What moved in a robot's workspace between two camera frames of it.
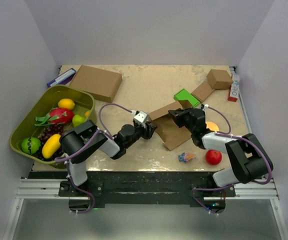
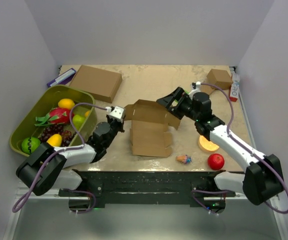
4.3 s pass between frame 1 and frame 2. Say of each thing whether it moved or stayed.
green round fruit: stayed
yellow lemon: stayed
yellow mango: stayed
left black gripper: moved
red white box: stayed
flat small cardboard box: stayed
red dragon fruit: stayed
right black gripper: moved
